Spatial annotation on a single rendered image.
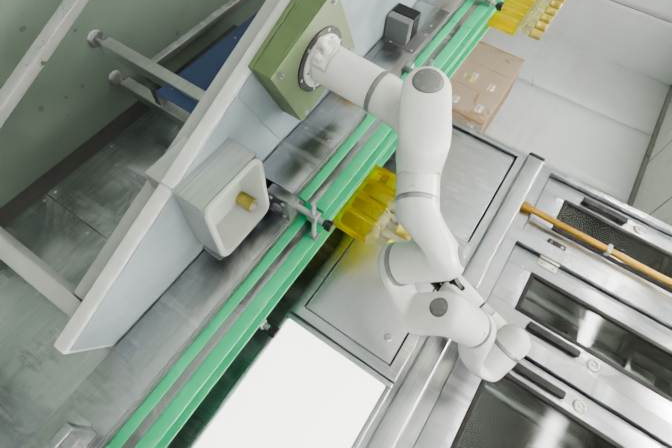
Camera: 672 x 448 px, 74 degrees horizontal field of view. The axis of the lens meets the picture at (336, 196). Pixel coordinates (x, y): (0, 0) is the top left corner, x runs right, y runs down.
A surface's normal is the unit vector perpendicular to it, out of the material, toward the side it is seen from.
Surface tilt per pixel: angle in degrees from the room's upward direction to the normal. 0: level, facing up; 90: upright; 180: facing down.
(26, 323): 90
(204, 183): 90
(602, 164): 90
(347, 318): 90
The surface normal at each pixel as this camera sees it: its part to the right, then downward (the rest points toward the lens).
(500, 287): 0.04, -0.53
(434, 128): 0.05, -0.33
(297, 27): -0.19, -0.21
